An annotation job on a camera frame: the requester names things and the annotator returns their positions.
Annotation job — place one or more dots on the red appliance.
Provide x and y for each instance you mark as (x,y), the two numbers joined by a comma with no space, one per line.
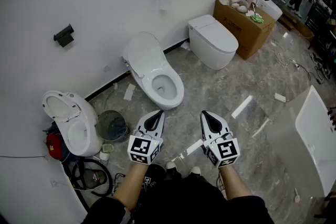
(54,147)

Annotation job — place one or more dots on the black wall shelf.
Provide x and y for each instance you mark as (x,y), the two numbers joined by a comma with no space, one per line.
(64,35)

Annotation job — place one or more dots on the white paper sheet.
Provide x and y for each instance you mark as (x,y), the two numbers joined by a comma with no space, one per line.
(129,92)

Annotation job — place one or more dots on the brown cardboard box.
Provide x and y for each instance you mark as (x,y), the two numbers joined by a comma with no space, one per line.
(246,34)

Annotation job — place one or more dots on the black shelving unit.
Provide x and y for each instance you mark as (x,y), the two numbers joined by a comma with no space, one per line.
(324,15)

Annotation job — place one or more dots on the person's left forearm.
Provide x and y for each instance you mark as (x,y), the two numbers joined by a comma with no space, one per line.
(130,186)

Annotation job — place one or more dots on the white toilet lid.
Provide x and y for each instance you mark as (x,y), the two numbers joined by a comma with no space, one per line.
(145,51)

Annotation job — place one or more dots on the person's black clothing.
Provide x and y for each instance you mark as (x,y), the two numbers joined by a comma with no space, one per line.
(183,204)

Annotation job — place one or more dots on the person's white right shoe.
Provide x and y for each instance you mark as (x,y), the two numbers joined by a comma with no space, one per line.
(195,170)

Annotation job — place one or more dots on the person's white left shoe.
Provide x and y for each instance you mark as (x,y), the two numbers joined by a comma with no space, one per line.
(170,164)

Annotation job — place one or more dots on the white toilet seat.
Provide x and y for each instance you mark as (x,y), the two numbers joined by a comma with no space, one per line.
(178,84)

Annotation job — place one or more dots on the white closed smart toilet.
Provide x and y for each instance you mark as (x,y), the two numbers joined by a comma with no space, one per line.
(212,42)

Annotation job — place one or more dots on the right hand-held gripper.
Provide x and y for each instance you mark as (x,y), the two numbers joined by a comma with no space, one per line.
(225,150)

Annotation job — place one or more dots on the person's white shoe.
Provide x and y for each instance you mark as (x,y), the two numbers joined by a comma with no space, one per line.
(195,170)
(170,164)

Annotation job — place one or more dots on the white wall socket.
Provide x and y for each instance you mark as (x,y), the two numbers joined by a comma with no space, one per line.
(106,69)

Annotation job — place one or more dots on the white toilet behind box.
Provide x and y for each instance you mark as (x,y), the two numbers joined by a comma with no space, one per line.
(270,6)

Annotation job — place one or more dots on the white egg-shaped toilet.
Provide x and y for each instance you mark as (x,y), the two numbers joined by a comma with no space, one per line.
(78,123)

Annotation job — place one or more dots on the green cloth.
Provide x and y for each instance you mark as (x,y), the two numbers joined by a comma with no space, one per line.
(256,19)

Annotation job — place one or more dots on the person's right forearm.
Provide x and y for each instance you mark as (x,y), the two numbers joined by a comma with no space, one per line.
(235,183)

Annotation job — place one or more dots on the white toilet bowl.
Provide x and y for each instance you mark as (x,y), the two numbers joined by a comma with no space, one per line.
(168,105)

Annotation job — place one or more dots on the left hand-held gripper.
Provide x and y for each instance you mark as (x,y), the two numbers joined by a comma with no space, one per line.
(141,148)

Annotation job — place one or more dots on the small green cup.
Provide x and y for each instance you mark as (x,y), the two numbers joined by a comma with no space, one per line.
(108,148)

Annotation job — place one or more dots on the pile of white fittings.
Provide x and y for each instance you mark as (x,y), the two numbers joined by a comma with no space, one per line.
(240,4)

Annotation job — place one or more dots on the small white cup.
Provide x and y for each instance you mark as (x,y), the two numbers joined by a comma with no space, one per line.
(104,156)

